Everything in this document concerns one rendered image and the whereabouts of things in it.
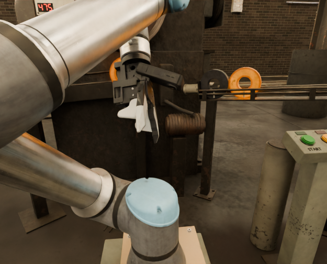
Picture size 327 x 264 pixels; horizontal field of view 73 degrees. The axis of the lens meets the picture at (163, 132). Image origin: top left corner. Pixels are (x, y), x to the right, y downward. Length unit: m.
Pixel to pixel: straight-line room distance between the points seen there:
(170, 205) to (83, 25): 0.37
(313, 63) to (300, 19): 5.76
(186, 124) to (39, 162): 0.95
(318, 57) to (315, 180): 2.72
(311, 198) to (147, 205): 0.64
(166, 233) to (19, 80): 0.41
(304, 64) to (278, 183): 2.65
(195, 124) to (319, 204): 0.66
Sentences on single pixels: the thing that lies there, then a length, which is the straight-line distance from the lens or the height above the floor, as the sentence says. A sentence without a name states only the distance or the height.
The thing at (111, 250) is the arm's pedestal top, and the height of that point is 0.30.
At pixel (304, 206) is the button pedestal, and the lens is 0.97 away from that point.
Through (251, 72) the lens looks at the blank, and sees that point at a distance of 1.20.
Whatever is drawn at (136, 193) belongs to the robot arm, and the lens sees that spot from 0.51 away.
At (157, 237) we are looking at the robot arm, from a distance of 0.52.
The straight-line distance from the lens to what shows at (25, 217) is 1.53.
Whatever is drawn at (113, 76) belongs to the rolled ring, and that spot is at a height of 0.73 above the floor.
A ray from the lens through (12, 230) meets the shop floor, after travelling 1.49.
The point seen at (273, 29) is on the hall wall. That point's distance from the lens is 8.70.
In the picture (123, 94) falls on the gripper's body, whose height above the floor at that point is 0.79.
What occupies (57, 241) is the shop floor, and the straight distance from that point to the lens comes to 1.32.
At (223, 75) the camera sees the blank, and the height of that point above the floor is 0.75.
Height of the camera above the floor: 0.88
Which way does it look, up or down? 20 degrees down
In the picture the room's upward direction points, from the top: straight up
